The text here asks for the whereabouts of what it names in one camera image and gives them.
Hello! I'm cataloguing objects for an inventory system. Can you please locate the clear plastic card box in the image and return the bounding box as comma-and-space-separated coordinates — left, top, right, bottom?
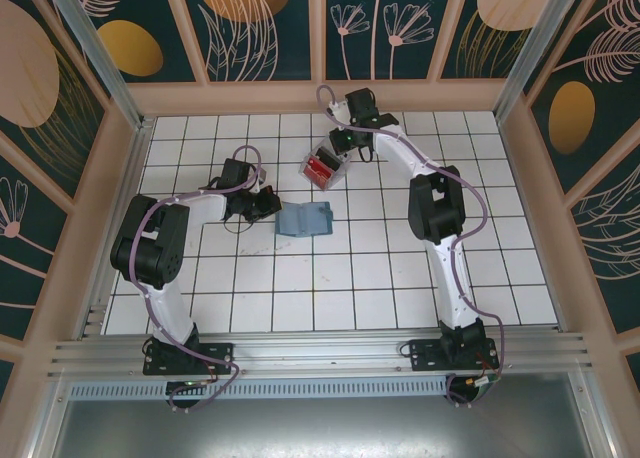
298, 146, 354, 192

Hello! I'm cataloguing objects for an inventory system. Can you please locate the red and grey credit card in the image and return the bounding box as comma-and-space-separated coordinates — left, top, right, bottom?
305, 156, 342, 188

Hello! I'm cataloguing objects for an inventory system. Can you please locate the blue card holder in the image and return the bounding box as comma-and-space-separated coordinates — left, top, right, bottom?
274, 201, 335, 240

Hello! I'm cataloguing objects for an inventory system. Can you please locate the grey metal sheet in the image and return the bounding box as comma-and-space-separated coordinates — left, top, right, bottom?
49, 372, 619, 458

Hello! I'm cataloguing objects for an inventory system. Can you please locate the small green circuit board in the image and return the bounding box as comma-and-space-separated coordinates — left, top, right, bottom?
469, 375, 501, 394

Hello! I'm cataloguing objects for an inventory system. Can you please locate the aluminium side rail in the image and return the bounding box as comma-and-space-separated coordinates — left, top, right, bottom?
74, 122, 154, 342

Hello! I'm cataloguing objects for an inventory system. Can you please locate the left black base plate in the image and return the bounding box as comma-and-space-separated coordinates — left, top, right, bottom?
143, 341, 236, 378

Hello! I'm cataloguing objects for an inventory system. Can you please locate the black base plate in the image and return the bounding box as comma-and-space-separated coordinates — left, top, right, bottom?
143, 341, 236, 378
408, 337, 501, 375

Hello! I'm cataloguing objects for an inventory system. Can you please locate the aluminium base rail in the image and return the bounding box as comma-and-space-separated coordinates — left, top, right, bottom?
47, 331, 596, 382

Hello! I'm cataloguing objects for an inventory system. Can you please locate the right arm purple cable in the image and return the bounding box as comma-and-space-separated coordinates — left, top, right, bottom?
315, 84, 505, 410

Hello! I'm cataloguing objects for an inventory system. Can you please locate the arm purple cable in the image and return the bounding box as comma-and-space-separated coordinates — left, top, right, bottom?
315, 84, 505, 410
130, 145, 266, 414

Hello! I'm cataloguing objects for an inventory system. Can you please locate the aluminium frame post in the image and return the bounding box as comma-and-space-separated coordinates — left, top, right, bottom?
492, 0, 584, 127
42, 0, 151, 132

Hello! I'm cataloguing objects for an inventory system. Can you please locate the slotted grey cable duct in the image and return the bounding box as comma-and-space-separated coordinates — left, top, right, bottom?
67, 380, 451, 402

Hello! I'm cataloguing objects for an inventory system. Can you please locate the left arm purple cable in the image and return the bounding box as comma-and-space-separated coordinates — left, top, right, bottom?
130, 145, 266, 414

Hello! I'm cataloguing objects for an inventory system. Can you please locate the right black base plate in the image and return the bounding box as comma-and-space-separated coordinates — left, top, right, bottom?
408, 337, 501, 375

